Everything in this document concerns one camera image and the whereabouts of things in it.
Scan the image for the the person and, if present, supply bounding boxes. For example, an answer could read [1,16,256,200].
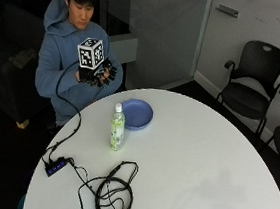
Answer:
[29,0,133,133]

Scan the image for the black office chair with armrests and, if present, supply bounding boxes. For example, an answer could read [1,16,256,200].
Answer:
[211,36,280,140]

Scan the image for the white cube with black markers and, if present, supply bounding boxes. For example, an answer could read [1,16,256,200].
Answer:
[74,36,108,72]

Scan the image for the dark sofa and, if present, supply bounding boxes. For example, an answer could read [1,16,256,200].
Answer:
[0,1,63,127]

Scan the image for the patterned cushion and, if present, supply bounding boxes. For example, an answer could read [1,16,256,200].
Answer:
[6,46,39,71]

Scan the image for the blue plate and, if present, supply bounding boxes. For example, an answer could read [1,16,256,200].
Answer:
[118,97,155,134]

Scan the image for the black glove cable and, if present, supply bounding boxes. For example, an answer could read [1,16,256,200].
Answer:
[40,58,88,166]

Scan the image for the glass partition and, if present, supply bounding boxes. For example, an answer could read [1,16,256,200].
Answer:
[121,0,215,98]

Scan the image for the clear bottle with green label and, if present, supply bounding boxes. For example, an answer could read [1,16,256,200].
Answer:
[107,102,128,153]

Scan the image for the black hub with blue lights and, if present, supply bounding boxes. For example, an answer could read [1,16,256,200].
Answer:
[42,155,70,179]

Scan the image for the grey wall rail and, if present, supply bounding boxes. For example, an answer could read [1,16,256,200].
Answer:
[215,3,241,19]

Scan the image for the coiled black cable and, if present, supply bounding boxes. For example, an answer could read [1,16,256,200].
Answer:
[62,154,140,209]

